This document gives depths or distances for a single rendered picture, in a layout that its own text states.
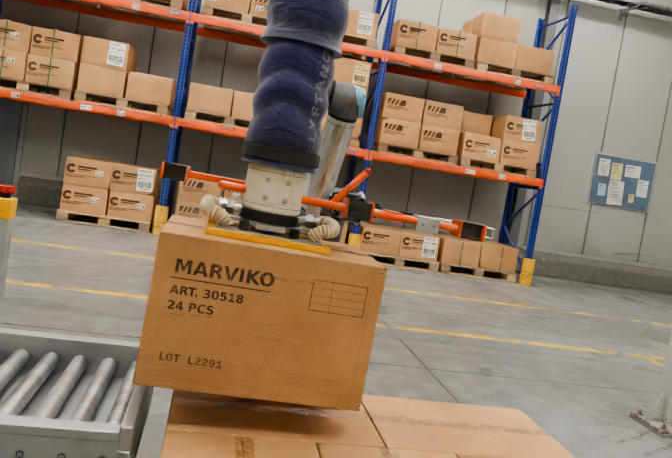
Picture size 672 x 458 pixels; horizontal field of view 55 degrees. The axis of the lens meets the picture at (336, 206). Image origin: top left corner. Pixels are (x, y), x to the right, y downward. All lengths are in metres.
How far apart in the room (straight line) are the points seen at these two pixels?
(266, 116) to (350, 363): 0.70
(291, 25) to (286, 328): 0.81
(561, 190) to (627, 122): 1.69
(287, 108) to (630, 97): 10.97
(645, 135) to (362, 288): 11.12
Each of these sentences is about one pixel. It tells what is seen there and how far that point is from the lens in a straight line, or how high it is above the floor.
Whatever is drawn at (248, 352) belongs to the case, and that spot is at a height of 0.77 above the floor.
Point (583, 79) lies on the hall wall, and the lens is 12.03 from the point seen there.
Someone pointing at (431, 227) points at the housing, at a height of 1.15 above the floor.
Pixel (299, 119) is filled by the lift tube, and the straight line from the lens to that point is 1.77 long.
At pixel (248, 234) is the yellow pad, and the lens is 1.73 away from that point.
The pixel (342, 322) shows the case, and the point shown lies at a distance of 1.74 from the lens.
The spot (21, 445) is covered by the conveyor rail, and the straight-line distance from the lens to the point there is 1.71.
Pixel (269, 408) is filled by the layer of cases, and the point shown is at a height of 0.54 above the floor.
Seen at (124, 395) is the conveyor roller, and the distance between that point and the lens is 1.99.
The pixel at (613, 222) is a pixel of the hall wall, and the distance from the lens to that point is 12.39.
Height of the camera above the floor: 1.28
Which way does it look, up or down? 3 degrees down
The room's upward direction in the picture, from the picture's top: 9 degrees clockwise
